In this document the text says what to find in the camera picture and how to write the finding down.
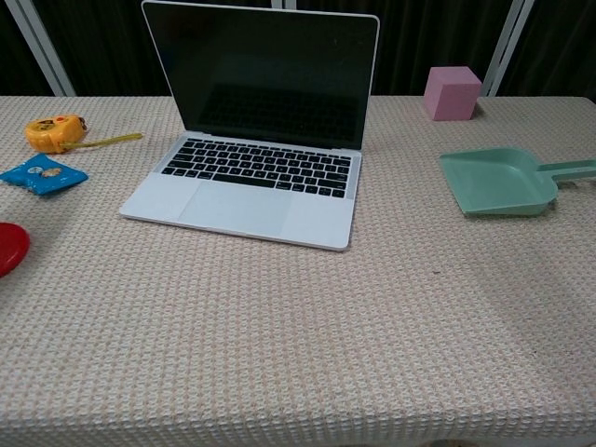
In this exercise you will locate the green plastic dustpan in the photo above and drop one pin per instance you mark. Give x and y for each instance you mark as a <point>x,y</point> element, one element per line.
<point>498,181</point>

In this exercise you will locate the beige waffle tablecloth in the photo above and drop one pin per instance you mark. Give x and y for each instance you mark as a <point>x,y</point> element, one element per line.
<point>298,349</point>

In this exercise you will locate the pink foam cube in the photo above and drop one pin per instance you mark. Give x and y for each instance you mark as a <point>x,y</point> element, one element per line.
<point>451,93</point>

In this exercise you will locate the black curtain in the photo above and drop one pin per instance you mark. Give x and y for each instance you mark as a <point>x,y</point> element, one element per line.
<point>102,46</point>

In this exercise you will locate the silver laptop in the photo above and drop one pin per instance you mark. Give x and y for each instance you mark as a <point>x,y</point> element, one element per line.
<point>261,139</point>

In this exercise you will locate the red plastic disc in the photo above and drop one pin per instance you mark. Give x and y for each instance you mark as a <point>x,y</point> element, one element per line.
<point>10,247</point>

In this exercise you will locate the white frame post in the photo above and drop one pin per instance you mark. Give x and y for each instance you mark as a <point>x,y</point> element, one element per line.
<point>285,4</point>
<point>39,46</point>
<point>507,46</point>

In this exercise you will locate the yellow tape measure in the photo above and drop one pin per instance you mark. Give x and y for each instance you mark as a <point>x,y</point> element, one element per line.
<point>56,132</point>

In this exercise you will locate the blue snack packet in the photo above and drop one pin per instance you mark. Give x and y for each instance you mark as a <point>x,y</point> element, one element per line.
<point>42,174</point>

